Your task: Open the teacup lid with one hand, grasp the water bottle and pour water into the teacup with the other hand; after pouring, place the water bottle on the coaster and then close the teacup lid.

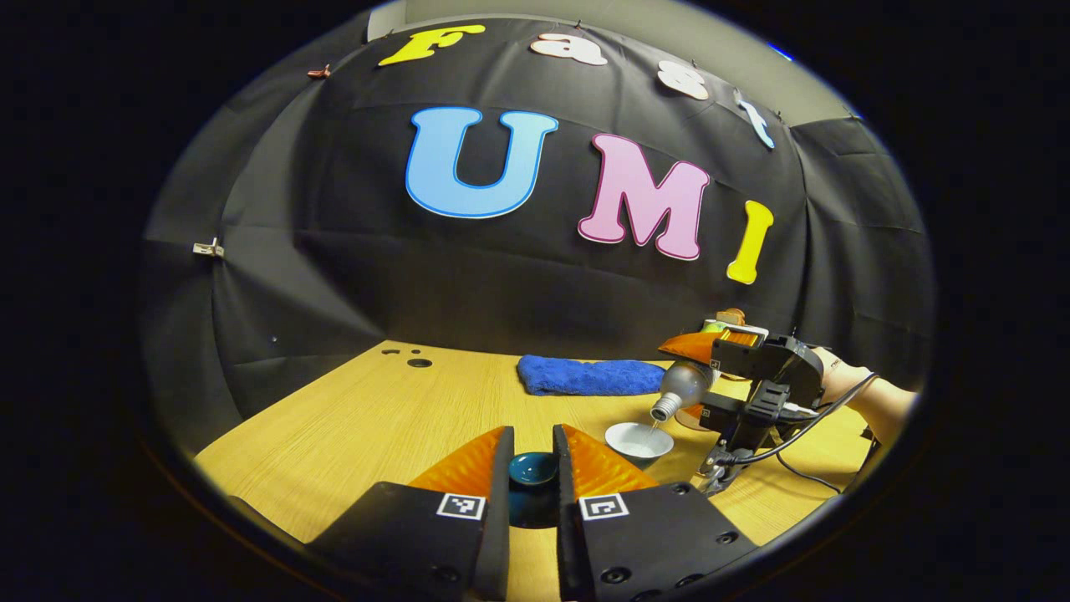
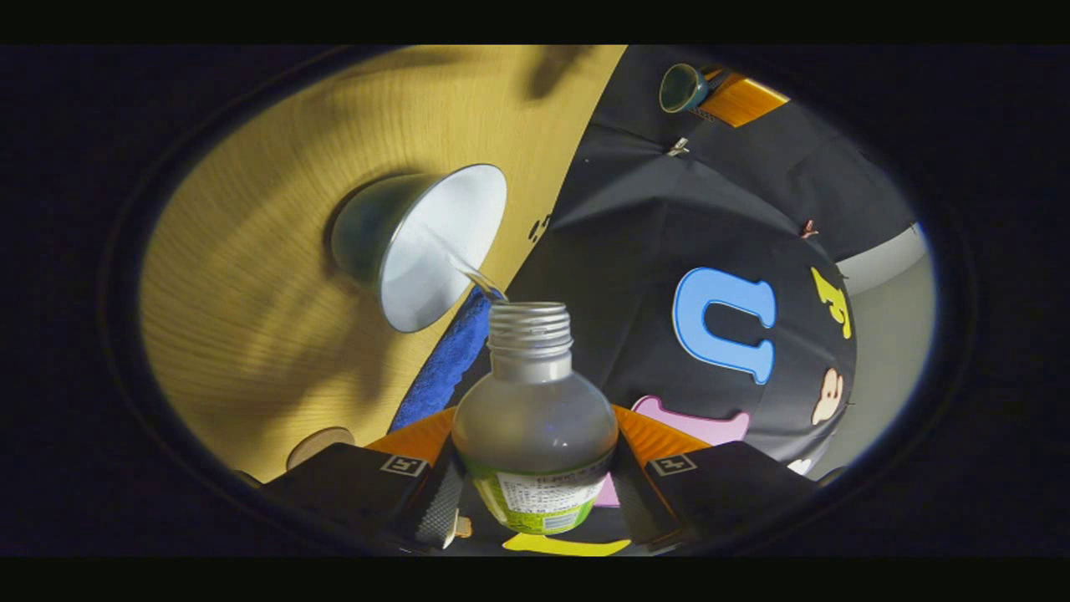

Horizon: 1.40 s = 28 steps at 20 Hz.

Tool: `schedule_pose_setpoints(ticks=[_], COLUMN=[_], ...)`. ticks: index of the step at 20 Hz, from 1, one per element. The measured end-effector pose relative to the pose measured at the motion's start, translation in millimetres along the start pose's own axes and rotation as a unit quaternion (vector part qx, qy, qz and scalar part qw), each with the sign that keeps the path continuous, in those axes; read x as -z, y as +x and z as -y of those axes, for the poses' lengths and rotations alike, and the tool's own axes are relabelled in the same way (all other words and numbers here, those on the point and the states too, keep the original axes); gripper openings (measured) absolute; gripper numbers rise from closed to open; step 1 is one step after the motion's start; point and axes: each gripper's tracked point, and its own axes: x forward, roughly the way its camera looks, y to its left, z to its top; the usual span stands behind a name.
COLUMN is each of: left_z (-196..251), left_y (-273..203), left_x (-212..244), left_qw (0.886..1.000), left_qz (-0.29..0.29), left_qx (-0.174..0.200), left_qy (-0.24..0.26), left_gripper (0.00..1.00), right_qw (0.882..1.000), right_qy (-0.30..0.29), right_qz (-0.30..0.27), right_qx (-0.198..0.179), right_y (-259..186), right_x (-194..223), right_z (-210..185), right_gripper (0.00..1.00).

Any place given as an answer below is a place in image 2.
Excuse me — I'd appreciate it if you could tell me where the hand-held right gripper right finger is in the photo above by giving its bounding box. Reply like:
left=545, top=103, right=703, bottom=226
left=613, top=406, right=824, bottom=548

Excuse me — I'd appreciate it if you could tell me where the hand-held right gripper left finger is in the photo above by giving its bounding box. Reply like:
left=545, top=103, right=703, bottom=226
left=259, top=407, right=465, bottom=553

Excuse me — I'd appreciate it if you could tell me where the silver water bottle green label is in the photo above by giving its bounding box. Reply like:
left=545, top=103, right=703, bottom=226
left=451, top=301, right=620, bottom=536

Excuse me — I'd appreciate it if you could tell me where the round brown coaster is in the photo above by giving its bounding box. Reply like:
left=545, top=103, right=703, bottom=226
left=286, top=426, right=356, bottom=472

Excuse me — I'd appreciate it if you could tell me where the teal teacup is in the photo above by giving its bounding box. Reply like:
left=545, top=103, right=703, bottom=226
left=330, top=163, right=508, bottom=334

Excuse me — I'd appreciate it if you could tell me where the blue towel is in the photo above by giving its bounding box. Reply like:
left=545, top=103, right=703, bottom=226
left=389, top=284, right=507, bottom=433

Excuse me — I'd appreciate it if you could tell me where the black backdrop cloth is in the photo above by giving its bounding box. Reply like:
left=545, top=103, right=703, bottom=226
left=456, top=46, right=920, bottom=557

